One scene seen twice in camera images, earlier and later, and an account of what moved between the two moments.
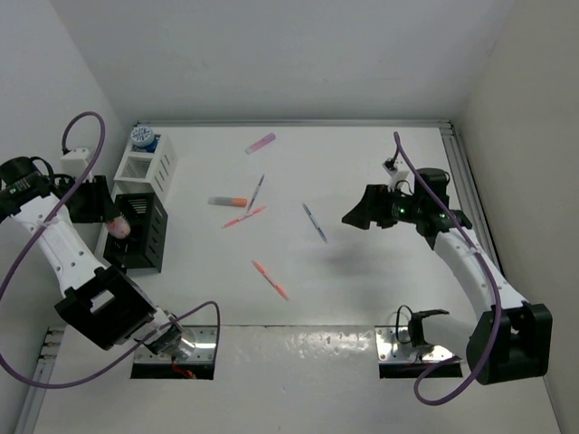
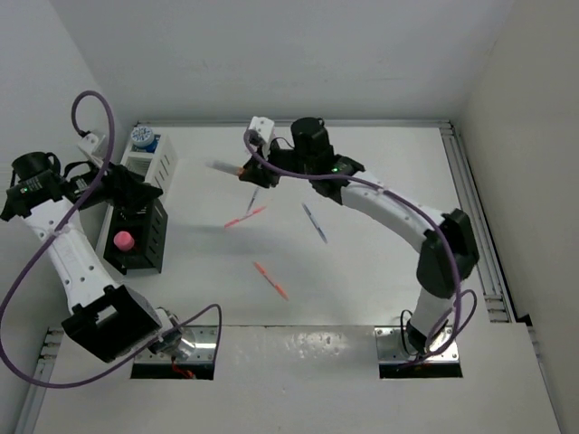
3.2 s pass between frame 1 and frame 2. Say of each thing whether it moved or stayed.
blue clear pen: stayed
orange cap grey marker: moved
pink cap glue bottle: moved
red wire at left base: stayed
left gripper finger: moved
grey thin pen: stayed
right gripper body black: moved
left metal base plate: stayed
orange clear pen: stayed
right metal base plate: stayed
